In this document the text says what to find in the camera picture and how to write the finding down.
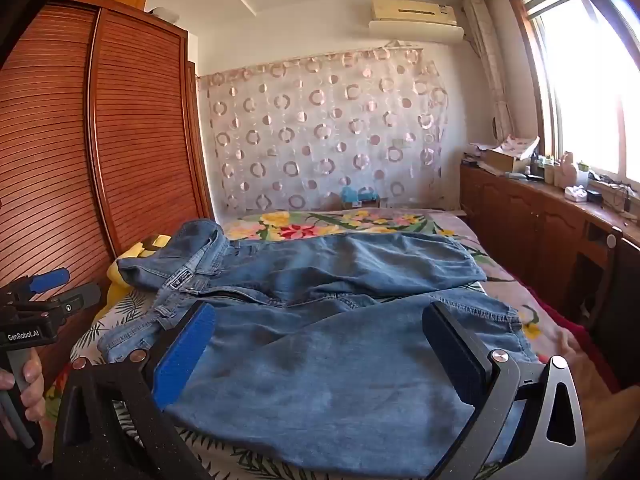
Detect person's left hand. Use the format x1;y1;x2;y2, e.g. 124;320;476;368
0;347;46;441

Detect bright window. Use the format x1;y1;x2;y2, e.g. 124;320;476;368
505;0;640;188

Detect red blanket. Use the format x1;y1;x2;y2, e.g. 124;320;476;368
510;280;622;391

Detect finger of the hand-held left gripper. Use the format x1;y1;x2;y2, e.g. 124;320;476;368
47;282;102;313
0;268;71;304

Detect dark chair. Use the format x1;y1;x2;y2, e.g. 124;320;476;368
560;225;640;391

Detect open cardboard box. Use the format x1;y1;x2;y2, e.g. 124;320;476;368
481;135;542;174

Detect yellow plush toy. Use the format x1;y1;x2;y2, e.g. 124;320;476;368
106;234;173;313

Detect wooden louvered wardrobe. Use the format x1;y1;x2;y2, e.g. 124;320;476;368
0;0;217;391

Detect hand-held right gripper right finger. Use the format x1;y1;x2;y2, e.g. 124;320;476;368
421;301;588;480

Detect cream wall air conditioner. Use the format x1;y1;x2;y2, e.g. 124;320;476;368
368;0;463;41

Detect blue plastic bag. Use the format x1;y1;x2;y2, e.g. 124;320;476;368
340;186;381;209

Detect sheer circle-patterned curtain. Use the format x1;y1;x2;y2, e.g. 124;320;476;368
196;47;449;213

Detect pink floral blanket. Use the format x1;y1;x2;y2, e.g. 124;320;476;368
220;207;631;466

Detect long wooden cabinet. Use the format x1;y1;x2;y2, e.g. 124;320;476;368
459;162;640;321

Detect tied beige window curtain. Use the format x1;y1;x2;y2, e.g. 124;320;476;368
462;0;516;142

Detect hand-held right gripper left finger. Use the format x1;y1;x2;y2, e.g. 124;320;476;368
52;301;217;480

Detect blue denim pants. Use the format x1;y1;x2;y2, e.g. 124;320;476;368
97;218;541;478

